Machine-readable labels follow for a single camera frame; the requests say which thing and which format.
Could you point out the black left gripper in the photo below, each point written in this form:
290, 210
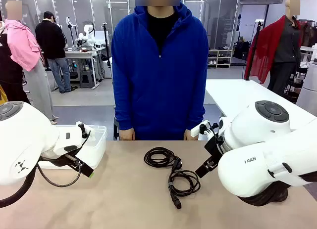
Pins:
59, 161

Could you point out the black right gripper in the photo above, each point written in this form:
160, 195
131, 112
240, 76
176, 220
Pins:
214, 147

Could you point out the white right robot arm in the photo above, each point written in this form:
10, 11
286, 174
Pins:
247, 164

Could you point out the person's right forearm blue sleeve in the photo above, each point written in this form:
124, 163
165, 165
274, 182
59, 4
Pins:
123, 110

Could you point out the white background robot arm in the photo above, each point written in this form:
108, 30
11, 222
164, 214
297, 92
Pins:
88, 33

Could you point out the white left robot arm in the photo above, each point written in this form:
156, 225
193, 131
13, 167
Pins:
24, 140

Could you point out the person's left forearm blue sleeve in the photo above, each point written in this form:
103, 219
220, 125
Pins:
196, 110

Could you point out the person's left hand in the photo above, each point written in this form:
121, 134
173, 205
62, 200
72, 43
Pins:
191, 135

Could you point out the person's right hand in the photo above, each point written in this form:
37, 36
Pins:
127, 135

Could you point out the clear plastic storage container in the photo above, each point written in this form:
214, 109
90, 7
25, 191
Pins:
99, 145

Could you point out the white table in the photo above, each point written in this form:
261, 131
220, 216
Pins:
235, 95

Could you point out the person in blue hoodie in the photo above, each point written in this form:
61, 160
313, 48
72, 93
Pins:
158, 90

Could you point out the yellow bag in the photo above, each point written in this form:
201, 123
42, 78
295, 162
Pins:
2, 95

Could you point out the wooden shoe rack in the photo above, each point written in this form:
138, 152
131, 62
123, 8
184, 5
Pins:
220, 58

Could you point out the white background desk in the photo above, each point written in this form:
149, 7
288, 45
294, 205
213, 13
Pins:
81, 54

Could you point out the black bags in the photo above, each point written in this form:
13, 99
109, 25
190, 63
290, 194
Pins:
241, 51

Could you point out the mannequin in red cardigan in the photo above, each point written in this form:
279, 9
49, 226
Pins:
260, 53

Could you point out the white cylindrical machine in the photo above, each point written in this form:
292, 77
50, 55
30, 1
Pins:
308, 88

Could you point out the man in black jacket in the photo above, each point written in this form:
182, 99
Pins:
50, 41

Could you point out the mannequin in pink sweater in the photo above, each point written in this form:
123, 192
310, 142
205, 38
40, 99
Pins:
22, 48

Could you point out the rack of brown clothes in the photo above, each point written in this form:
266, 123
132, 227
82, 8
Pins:
308, 33

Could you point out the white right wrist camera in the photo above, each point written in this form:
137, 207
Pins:
195, 131

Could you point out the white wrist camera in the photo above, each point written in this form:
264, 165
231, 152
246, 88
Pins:
195, 131
83, 127

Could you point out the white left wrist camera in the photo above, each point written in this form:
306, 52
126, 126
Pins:
83, 127

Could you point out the black tripod with camera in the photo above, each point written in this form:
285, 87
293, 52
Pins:
258, 28

